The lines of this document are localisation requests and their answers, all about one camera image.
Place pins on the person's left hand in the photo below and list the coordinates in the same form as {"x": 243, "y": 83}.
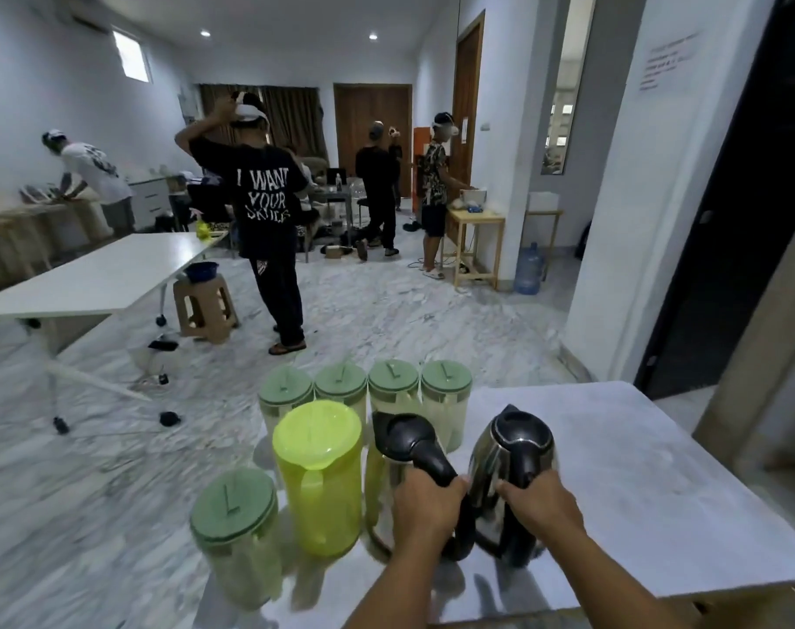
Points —
{"x": 425, "y": 510}

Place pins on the person's right hand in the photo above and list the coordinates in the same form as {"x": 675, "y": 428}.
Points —
{"x": 545, "y": 507}

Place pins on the person's left fingers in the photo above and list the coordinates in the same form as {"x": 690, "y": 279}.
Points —
{"x": 455, "y": 501}

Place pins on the person's right fingers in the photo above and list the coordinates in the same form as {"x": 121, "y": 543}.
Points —
{"x": 512, "y": 494}

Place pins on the steel kettle with yellow tint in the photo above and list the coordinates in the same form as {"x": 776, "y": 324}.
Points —
{"x": 410, "y": 442}

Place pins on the person's left forearm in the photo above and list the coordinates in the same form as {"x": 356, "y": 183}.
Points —
{"x": 391, "y": 592}

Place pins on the person's right forearm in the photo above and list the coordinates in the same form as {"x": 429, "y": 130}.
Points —
{"x": 607, "y": 583}

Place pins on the clear pitcher with green lid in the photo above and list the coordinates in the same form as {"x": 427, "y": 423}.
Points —
{"x": 341, "y": 383}
{"x": 237, "y": 530}
{"x": 446, "y": 399}
{"x": 393, "y": 381}
{"x": 284, "y": 389}

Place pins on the yellow plastic pitcher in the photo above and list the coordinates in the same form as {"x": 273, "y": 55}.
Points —
{"x": 318, "y": 471}

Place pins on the blue water jug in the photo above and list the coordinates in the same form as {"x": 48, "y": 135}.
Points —
{"x": 528, "y": 271}

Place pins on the small wooden table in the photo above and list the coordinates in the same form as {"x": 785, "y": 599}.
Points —
{"x": 476, "y": 219}
{"x": 545, "y": 214}

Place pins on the beige wooden board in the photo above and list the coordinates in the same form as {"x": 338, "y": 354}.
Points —
{"x": 764, "y": 360}

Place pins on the white box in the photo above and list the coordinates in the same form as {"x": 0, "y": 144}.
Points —
{"x": 543, "y": 201}

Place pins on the beige plastic stool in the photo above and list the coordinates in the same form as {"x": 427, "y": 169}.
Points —
{"x": 204, "y": 307}

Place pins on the blue bowl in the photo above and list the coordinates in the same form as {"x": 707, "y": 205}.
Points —
{"x": 201, "y": 271}

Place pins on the dark door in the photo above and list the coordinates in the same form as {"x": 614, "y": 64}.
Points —
{"x": 745, "y": 222}

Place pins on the yellow spray bottle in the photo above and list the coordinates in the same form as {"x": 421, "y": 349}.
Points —
{"x": 202, "y": 230}

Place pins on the brown wooden double door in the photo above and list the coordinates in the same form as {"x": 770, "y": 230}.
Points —
{"x": 361, "y": 117}

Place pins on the tall narrow window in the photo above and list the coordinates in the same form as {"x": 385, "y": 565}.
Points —
{"x": 571, "y": 85}

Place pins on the brown curtain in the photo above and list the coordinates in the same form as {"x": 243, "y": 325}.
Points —
{"x": 299, "y": 117}

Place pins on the long white folding table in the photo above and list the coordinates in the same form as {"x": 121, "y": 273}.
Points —
{"x": 96, "y": 275}

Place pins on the white drawer cabinet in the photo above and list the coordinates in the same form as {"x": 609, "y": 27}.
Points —
{"x": 149, "y": 199}

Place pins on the wooden counter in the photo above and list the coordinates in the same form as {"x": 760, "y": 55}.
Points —
{"x": 37, "y": 219}

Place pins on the small window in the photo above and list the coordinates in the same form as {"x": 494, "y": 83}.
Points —
{"x": 131, "y": 56}

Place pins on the paper wall notice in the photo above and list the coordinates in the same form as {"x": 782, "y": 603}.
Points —
{"x": 666, "y": 62}

